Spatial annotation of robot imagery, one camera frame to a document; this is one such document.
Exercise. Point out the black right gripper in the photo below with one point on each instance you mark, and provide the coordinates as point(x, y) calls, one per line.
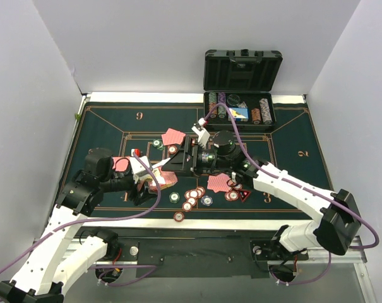
point(194, 161)

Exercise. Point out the black poker chip case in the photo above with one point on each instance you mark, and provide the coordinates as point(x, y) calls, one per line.
point(249, 74)

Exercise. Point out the red playing card deck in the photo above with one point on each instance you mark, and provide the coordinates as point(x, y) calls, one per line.
point(165, 179)

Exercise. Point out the face-up card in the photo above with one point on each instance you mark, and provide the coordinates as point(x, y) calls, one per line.
point(160, 163)

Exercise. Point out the purple chip row in case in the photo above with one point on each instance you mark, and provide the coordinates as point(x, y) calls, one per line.
point(265, 111)

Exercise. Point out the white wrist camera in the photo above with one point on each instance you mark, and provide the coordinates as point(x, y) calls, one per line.
point(139, 171)
point(200, 130)

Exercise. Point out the orange chip row in case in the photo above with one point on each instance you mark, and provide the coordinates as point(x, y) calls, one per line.
point(256, 116)

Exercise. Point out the black dealer button in case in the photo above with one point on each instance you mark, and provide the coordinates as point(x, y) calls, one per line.
point(233, 99)

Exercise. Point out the dark green poker table mat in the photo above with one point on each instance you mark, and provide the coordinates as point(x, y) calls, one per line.
point(291, 145)

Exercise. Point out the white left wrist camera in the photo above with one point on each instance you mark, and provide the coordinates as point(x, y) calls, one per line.
point(139, 171)

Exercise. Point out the blue poker chip stack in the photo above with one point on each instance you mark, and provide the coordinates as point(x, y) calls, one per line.
point(206, 200)

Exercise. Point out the green chips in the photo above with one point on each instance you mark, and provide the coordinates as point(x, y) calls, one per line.
point(158, 144)

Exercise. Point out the red poker chip stack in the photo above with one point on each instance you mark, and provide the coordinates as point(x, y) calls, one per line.
point(192, 196)

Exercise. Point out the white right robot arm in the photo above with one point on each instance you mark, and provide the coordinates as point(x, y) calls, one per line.
point(334, 216)

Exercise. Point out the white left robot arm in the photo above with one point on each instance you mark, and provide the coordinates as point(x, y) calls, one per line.
point(47, 275)

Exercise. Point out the blue boxed card deck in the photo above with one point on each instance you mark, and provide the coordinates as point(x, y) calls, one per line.
point(239, 114)

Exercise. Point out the aluminium front rail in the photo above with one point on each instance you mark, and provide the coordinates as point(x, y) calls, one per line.
point(154, 250)

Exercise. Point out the moved red chip group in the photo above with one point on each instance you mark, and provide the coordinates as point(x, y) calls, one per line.
point(232, 195)

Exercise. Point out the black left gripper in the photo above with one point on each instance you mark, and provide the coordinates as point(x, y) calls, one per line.
point(140, 190)

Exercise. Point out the green orange chip row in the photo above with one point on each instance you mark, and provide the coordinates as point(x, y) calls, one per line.
point(212, 101)

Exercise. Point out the green poker chip stack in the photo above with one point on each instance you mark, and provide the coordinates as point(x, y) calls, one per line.
point(174, 197)

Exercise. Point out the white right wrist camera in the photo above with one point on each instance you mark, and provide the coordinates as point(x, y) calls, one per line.
point(200, 130)

